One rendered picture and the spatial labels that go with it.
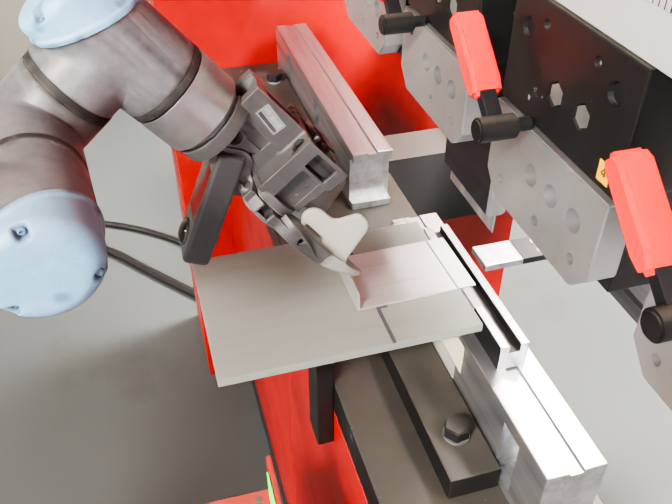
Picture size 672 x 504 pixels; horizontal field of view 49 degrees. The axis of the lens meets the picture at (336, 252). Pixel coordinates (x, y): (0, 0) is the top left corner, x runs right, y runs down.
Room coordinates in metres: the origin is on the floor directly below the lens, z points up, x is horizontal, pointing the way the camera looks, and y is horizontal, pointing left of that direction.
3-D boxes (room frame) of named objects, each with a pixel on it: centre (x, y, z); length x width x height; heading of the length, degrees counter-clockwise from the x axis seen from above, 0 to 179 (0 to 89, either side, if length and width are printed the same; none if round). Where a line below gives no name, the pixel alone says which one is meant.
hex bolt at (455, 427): (0.46, -0.12, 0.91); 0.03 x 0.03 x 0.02
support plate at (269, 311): (0.57, 0.01, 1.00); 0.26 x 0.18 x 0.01; 106
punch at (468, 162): (0.61, -0.14, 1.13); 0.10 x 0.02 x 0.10; 16
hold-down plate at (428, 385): (0.56, -0.09, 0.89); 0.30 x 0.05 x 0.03; 16
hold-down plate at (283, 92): (1.17, 0.09, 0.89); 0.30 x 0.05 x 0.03; 16
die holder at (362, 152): (1.14, 0.02, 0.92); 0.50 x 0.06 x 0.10; 16
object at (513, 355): (0.59, -0.14, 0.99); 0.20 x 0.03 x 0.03; 16
